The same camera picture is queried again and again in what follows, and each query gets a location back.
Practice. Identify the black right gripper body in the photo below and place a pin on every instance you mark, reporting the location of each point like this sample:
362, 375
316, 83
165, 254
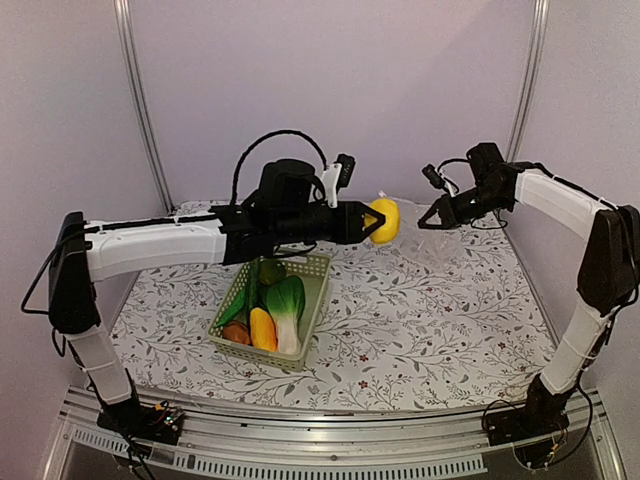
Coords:
482, 205

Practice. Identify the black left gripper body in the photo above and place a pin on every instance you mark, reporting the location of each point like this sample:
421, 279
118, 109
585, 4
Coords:
297, 228

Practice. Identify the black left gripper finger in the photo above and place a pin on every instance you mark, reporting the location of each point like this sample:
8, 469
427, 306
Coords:
361, 231
361, 211

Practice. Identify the yellow lemon toy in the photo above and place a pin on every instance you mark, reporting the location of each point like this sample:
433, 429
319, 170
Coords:
391, 227

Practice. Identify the clear pink zip top bag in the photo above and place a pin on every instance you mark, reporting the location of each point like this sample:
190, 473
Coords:
438, 250

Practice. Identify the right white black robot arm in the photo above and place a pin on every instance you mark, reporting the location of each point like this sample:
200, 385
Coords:
608, 277

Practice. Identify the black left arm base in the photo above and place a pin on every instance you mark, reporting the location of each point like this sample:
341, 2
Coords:
160, 423

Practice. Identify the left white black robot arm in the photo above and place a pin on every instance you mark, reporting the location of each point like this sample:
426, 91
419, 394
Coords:
90, 252

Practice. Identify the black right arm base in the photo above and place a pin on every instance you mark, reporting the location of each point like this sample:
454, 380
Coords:
506, 423

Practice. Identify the dark green round fruit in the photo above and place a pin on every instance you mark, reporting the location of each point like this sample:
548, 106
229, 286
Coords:
271, 271

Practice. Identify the green bitter gourd toy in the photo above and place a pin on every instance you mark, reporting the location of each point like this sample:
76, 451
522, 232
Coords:
243, 294

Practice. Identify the green bok choy toy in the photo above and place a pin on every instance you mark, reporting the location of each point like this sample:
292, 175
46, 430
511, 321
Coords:
285, 302

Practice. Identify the beige perforated plastic basket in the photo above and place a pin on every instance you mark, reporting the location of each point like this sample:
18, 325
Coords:
314, 271

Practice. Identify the floral white table mat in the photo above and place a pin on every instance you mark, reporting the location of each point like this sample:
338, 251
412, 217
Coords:
392, 334

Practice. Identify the brown bread roll toy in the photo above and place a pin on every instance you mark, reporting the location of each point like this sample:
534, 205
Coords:
236, 332

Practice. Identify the orange yellow mango toy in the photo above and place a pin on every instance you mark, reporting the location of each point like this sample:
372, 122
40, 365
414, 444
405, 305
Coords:
262, 330

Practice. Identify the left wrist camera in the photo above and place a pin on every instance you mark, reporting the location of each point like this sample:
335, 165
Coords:
336, 177

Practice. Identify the right aluminium frame post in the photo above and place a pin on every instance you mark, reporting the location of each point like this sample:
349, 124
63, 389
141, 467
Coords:
531, 71

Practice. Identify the aluminium frame post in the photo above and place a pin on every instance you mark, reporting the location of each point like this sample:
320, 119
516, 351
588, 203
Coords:
531, 71
124, 23

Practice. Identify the aluminium front rail frame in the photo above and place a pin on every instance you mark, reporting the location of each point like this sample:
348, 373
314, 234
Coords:
232, 440

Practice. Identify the left aluminium frame post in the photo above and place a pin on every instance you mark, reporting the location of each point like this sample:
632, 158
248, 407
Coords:
124, 23

